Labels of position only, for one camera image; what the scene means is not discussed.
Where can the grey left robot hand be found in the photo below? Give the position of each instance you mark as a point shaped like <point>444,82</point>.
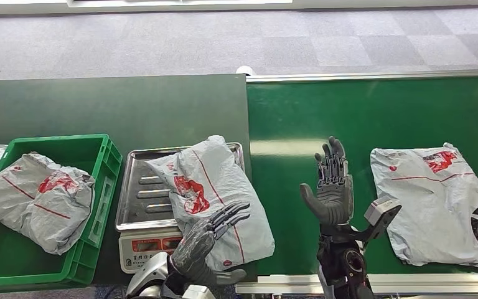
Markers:
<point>195,251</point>

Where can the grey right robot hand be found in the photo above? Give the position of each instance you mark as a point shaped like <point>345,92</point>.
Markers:
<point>334,202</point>

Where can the grey parcel bag red logo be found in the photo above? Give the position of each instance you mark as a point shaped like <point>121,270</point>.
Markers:
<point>218,181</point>

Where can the green conveyor belt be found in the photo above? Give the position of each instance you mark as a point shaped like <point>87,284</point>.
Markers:
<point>408,115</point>

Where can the white conveyor roller end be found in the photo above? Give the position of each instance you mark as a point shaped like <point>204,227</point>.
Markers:
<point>245,71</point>

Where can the white electronic weighing scale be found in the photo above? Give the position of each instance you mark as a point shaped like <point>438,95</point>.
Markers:
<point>148,194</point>

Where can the grey parcel bag black print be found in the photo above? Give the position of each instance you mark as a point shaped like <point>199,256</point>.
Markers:
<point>428,206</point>

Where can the green plastic crate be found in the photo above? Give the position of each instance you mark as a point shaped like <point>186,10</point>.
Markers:
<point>94,231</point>

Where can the crumpled grey parcel bag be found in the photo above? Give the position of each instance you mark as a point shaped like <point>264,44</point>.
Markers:
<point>37,206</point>

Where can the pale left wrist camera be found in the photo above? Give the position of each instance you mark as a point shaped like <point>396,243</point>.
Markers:
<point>197,293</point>

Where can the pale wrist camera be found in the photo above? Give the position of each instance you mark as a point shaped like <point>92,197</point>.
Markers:
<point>381,208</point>
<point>197,293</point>

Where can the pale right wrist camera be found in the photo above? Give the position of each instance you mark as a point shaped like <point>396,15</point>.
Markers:
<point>381,208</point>

